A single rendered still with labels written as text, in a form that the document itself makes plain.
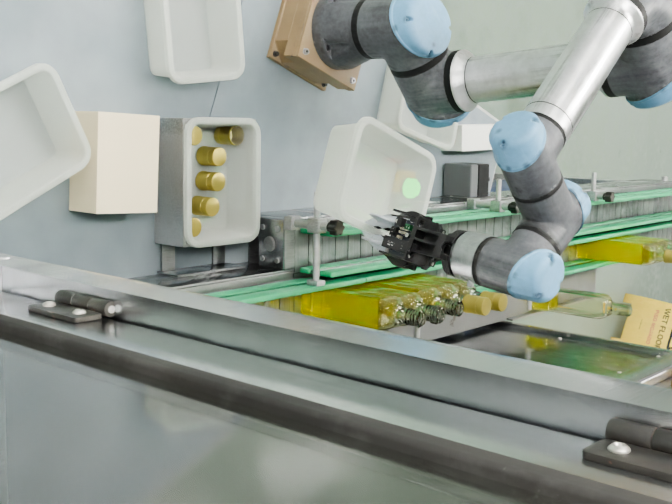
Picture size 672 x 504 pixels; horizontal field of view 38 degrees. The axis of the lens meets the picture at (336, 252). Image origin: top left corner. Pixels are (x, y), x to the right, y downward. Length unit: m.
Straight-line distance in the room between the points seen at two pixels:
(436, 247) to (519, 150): 0.20
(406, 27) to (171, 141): 0.46
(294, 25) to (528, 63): 0.45
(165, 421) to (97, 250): 1.22
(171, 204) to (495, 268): 0.61
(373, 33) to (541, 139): 0.56
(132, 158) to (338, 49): 0.48
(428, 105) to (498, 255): 0.54
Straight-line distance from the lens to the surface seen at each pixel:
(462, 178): 2.33
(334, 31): 1.85
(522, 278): 1.35
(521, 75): 1.76
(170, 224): 1.70
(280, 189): 1.94
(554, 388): 0.45
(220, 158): 1.74
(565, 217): 1.41
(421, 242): 1.46
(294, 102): 1.96
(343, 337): 0.53
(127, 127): 1.60
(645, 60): 1.65
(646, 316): 5.12
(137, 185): 1.61
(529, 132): 1.32
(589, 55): 1.47
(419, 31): 1.76
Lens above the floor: 2.11
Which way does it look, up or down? 41 degrees down
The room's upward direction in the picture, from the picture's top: 98 degrees clockwise
